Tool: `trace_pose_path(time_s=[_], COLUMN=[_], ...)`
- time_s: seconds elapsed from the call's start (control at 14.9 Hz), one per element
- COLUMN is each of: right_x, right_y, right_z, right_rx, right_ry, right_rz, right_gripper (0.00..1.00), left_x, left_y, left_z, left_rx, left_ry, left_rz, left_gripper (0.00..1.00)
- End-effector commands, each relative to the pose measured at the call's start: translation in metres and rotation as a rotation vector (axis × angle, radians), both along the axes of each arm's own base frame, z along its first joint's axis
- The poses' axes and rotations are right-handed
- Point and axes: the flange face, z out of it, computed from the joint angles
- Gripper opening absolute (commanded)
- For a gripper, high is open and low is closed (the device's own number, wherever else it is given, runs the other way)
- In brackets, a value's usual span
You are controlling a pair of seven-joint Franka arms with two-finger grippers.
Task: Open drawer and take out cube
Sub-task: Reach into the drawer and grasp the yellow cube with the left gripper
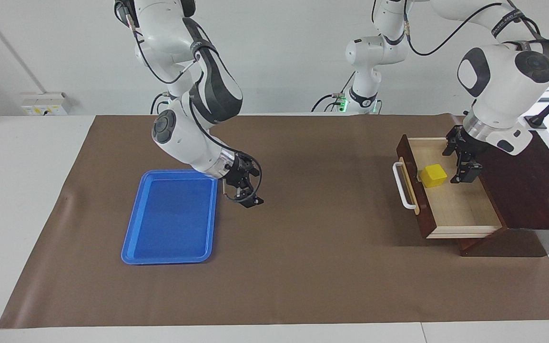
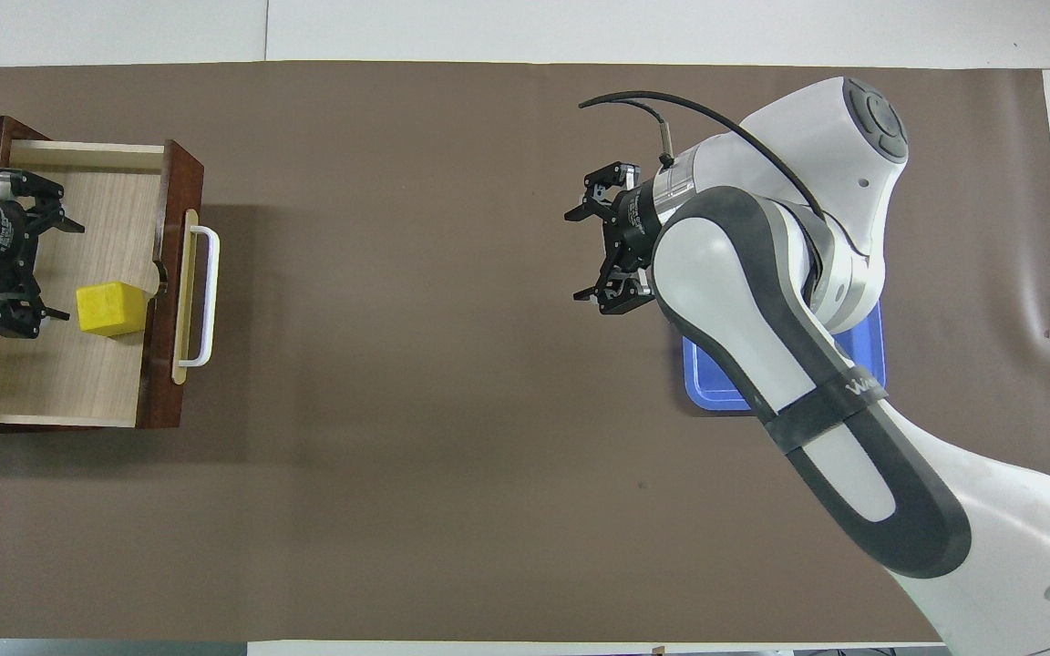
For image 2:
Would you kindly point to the yellow cube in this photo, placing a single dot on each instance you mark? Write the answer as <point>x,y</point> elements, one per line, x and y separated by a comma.
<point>110,308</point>

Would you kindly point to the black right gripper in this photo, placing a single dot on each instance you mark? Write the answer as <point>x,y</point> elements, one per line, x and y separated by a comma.
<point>636,223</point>

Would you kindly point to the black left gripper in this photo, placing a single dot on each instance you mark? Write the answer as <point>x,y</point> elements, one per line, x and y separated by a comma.
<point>7,241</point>

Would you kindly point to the brown table mat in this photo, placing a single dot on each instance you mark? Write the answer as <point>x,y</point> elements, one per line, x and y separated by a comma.
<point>443,410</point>

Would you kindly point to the blue plastic tray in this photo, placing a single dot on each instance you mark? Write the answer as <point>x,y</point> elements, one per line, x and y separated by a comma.
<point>716,387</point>

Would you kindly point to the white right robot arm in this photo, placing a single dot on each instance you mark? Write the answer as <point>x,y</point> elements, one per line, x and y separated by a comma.
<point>853,410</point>

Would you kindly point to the wooden drawer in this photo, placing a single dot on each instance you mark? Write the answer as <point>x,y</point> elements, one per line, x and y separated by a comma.
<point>78,383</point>

